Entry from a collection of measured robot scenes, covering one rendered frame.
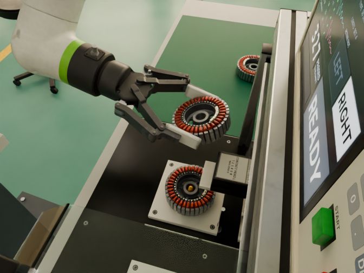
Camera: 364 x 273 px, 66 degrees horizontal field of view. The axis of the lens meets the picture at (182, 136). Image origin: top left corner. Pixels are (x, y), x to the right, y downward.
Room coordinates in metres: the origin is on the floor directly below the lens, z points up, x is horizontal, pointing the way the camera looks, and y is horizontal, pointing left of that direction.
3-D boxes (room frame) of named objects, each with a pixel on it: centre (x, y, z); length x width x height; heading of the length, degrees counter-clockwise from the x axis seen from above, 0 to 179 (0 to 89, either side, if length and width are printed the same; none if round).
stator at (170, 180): (0.30, -0.02, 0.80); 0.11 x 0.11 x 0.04
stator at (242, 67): (0.77, -0.24, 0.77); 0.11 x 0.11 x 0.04
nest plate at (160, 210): (0.30, -0.02, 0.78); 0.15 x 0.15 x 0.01; 75
